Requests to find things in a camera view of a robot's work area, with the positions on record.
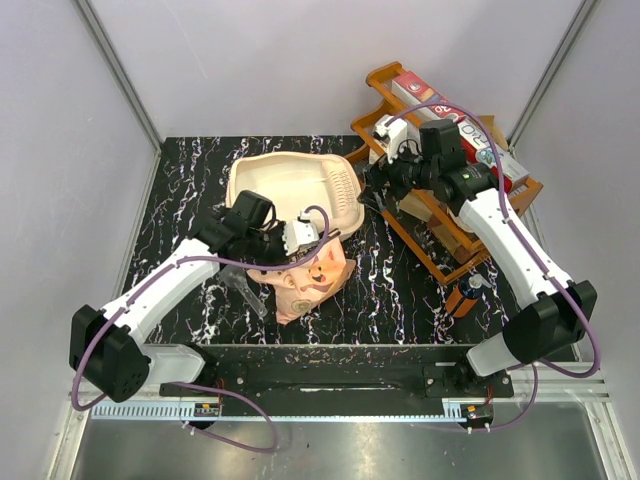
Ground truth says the clear plastic scoop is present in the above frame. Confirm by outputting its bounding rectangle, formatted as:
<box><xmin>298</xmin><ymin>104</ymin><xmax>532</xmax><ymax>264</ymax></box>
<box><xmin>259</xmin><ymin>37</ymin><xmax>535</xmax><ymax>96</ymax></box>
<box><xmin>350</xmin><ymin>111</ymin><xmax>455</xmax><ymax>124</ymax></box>
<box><xmin>219</xmin><ymin>265</ymin><xmax>267</xmax><ymax>318</ymax></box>

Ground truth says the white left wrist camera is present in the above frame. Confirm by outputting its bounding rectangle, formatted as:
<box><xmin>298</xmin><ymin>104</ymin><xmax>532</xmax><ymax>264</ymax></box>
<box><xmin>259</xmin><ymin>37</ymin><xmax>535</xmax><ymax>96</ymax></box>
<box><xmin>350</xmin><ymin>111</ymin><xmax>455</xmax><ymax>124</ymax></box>
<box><xmin>282</xmin><ymin>211</ymin><xmax>320</xmax><ymax>256</ymax></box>

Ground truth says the beige cloth bag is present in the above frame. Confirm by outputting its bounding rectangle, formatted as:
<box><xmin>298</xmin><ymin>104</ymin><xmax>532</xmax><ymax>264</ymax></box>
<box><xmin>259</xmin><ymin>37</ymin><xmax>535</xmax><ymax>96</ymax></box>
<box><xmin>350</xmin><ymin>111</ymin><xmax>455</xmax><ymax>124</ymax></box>
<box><xmin>446</xmin><ymin>201</ymin><xmax>480</xmax><ymax>237</ymax></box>

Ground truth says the beige plastic litter box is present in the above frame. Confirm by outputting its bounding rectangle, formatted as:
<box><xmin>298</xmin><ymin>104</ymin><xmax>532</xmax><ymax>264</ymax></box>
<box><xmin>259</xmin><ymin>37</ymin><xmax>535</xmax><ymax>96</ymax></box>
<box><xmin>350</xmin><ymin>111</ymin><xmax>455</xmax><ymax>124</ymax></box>
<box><xmin>225</xmin><ymin>151</ymin><xmax>365</xmax><ymax>240</ymax></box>

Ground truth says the red white long box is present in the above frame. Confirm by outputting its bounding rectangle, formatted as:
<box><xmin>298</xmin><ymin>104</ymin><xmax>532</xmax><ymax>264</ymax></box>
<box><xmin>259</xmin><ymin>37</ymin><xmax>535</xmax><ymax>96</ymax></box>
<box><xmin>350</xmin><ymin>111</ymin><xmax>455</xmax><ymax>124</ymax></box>
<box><xmin>457</xmin><ymin>118</ymin><xmax>529</xmax><ymax>193</ymax></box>

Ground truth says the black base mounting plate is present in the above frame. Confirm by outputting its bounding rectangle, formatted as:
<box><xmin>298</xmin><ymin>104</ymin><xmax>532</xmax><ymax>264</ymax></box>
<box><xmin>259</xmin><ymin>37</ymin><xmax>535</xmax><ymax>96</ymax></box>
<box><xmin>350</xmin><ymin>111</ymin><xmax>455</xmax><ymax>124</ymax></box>
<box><xmin>158</xmin><ymin>344</ymin><xmax>516</xmax><ymax>419</ymax></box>

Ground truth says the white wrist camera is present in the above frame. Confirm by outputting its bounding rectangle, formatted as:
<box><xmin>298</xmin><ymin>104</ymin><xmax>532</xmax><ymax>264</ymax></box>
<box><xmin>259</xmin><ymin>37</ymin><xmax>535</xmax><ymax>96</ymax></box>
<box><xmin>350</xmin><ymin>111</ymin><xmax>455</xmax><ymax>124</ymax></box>
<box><xmin>282</xmin><ymin>211</ymin><xmax>320</xmax><ymax>256</ymax></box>
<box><xmin>372</xmin><ymin>115</ymin><xmax>408</xmax><ymax>164</ymax></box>

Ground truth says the red white toothpaste box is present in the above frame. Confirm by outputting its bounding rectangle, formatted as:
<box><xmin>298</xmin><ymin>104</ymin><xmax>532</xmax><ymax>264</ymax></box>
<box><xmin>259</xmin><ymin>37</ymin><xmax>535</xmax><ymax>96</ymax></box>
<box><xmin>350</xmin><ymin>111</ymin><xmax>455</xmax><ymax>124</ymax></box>
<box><xmin>391</xmin><ymin>71</ymin><xmax>468</xmax><ymax>126</ymax></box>

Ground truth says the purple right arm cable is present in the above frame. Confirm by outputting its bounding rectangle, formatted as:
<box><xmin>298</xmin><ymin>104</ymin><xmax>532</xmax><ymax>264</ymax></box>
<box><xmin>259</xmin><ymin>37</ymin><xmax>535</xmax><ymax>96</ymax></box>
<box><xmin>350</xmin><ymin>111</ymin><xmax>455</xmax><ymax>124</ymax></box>
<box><xmin>384</xmin><ymin>102</ymin><xmax>603</xmax><ymax>434</ymax></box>

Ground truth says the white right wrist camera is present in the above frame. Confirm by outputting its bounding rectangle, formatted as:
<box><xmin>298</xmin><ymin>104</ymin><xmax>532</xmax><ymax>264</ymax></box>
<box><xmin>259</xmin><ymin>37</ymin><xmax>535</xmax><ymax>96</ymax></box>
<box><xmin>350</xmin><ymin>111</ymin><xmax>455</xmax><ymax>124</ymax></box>
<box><xmin>372</xmin><ymin>115</ymin><xmax>408</xmax><ymax>164</ymax></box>

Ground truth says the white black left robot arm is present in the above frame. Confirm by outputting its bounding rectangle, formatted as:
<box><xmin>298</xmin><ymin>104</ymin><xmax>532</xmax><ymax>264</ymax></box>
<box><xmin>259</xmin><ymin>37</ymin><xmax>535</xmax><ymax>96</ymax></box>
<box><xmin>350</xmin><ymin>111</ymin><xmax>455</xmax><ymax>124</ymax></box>
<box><xmin>69</xmin><ymin>191</ymin><xmax>294</xmax><ymax>402</ymax></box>

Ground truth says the orange blue bottle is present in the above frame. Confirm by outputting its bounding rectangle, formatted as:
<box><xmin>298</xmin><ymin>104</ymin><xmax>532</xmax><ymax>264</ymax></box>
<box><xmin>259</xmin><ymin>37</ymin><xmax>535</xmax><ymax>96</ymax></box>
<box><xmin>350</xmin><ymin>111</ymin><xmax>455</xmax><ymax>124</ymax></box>
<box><xmin>445</xmin><ymin>274</ymin><xmax>488</xmax><ymax>319</ymax></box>

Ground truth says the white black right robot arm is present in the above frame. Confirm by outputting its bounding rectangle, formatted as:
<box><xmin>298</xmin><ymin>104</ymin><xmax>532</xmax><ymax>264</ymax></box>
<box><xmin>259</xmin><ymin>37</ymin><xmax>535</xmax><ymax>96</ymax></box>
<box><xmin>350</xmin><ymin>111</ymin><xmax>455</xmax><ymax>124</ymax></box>
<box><xmin>364</xmin><ymin>116</ymin><xmax>597</xmax><ymax>396</ymax></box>

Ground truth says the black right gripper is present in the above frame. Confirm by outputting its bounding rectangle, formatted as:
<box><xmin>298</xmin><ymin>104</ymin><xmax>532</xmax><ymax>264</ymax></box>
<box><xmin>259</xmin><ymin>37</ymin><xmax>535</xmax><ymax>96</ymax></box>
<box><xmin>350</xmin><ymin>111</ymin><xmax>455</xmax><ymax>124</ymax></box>
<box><xmin>357</xmin><ymin>135</ymin><xmax>438</xmax><ymax>213</ymax></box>

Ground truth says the light wooden block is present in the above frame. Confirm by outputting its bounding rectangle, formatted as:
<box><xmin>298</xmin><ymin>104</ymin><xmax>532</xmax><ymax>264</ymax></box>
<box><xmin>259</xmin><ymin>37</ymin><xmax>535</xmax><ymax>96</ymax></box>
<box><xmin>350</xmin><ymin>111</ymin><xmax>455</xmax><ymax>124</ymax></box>
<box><xmin>398</xmin><ymin>192</ymin><xmax>440</xmax><ymax>227</ymax></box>

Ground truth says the white cable duct rail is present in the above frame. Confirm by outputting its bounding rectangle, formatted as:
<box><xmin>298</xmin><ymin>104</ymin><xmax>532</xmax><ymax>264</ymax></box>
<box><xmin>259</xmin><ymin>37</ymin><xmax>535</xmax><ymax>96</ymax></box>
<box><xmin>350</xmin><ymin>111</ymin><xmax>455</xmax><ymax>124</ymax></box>
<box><xmin>90</xmin><ymin>397</ymin><xmax>494</xmax><ymax>421</ymax></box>

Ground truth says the pink cat litter bag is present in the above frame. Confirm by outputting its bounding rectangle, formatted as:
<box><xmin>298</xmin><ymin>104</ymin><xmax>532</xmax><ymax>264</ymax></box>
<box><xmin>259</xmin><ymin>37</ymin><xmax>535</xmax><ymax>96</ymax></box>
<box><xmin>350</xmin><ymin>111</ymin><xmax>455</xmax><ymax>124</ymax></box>
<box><xmin>247</xmin><ymin>237</ymin><xmax>356</xmax><ymax>325</ymax></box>

